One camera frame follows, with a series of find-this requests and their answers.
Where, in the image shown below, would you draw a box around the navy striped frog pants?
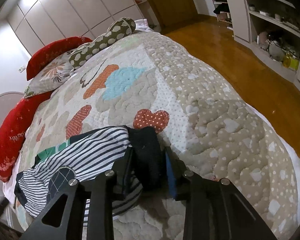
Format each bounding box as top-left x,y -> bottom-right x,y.
14,126 -> 165,218

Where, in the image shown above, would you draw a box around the large red pillow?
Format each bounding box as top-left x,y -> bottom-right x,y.
0,91 -> 52,183

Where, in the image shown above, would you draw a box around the heart patterned quilt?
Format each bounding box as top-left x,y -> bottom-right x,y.
17,32 -> 300,239

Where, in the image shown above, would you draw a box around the floral grey pillow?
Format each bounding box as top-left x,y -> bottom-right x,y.
24,50 -> 77,98

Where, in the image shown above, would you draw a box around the small red pillow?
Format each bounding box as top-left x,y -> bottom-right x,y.
26,36 -> 92,81

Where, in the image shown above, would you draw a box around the olive dotted bolster pillow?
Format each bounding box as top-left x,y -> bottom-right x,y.
68,17 -> 136,69

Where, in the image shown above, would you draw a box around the white wardrobe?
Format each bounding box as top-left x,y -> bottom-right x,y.
6,0 -> 158,58

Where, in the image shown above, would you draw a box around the white shelf unit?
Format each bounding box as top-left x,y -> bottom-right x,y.
227,0 -> 300,90

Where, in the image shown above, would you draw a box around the brown wooden door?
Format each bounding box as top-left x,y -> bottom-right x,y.
148,0 -> 198,28

